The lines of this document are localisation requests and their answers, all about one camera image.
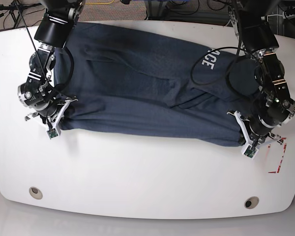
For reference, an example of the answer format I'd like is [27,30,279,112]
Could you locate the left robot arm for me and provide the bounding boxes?
[228,0,295,159]

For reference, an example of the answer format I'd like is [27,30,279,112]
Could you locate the white cable on floor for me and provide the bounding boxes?
[225,13,285,27]

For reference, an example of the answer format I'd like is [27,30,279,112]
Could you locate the yellow cable on floor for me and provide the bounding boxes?
[85,0,115,7]

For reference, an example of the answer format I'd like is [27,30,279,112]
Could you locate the dark blue T-shirt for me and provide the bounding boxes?
[60,23,259,147]

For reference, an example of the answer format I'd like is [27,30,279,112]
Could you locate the right table cable grommet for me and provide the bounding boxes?
[244,196,259,209]

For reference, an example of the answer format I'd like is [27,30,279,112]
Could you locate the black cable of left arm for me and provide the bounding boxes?
[190,0,259,101]

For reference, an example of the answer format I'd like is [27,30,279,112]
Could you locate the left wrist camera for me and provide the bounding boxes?
[242,146,258,159]

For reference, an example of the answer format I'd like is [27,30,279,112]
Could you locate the left table cable grommet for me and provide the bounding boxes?
[29,187,43,200]

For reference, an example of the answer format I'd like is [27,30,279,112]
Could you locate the red tape rectangle marking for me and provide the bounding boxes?
[265,138,287,174]

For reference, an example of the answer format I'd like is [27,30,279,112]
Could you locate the black tripod stand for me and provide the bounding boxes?
[0,0,42,29]

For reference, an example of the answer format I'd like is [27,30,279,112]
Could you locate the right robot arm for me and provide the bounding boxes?
[18,0,85,139]

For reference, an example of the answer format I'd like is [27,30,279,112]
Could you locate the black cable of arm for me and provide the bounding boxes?
[53,46,76,99]
[190,0,259,101]

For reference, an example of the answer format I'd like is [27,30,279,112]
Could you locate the white power strip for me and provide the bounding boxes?
[283,6,295,19]

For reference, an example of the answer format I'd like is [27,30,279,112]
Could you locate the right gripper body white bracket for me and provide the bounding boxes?
[25,97,78,137]

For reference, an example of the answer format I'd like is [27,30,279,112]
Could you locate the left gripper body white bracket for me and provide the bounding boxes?
[227,110,282,154]

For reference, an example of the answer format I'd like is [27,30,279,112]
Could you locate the table cable grommet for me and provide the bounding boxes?
[29,187,43,200]
[244,196,259,209]

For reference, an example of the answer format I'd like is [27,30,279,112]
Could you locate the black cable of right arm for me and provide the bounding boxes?
[53,46,76,99]

